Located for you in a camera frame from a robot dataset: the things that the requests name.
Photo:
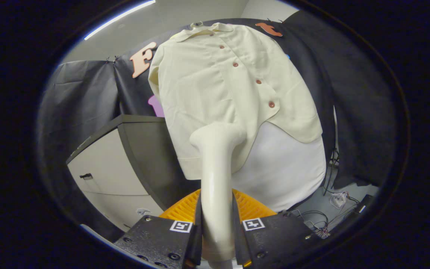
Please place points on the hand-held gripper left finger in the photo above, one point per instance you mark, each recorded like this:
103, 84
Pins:
197, 243

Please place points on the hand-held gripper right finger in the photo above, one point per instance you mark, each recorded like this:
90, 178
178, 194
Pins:
238, 243

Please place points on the white garment steamer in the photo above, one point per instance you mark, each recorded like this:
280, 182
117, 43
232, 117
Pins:
217, 179

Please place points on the cream button shirt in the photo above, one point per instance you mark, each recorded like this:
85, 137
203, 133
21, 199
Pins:
207, 86

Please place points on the white ironing board pad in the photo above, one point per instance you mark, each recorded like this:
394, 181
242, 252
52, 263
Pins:
282, 168

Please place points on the white cabinet with grey top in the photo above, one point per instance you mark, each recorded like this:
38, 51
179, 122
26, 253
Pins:
106, 172

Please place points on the black box device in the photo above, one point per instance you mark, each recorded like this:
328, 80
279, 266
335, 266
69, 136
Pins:
362, 204

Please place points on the thin black stand pole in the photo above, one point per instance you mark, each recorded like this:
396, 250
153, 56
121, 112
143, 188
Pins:
335, 130

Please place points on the black backdrop cloth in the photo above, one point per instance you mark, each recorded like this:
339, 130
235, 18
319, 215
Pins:
349, 93

